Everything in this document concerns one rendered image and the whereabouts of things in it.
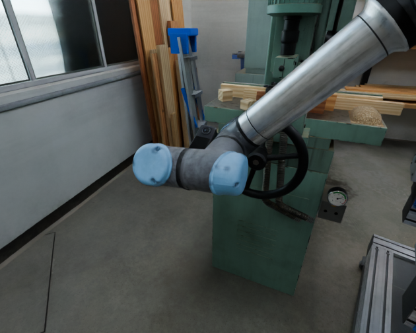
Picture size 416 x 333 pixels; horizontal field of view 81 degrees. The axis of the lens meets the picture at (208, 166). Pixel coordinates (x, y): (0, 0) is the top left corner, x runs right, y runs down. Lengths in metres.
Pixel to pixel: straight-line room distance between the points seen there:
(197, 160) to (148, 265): 1.16
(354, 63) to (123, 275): 1.38
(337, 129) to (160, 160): 0.63
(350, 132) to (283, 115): 0.46
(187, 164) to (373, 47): 0.32
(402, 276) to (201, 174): 1.19
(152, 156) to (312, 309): 1.18
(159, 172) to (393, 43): 0.39
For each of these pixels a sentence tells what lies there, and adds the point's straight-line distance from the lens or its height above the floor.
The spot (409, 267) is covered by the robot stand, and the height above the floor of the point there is 0.21.
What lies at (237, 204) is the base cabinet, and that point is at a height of 0.48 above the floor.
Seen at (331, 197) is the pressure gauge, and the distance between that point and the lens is 0.93.
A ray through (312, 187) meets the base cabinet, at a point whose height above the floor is 0.64.
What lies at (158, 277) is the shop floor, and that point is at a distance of 1.46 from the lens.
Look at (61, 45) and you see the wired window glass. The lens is 1.98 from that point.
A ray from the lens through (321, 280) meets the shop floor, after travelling 1.54.
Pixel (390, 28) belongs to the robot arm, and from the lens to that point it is 0.44.
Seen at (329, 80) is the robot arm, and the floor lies 1.09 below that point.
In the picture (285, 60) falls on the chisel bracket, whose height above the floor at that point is 1.06.
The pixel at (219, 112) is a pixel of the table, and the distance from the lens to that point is 0.94.
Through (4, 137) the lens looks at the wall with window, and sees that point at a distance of 1.66.
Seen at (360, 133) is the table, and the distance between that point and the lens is 0.90.
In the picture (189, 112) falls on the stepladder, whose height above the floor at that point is 0.62.
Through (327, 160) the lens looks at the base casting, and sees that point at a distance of 0.93.
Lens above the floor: 1.16
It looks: 30 degrees down
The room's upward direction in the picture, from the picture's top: straight up
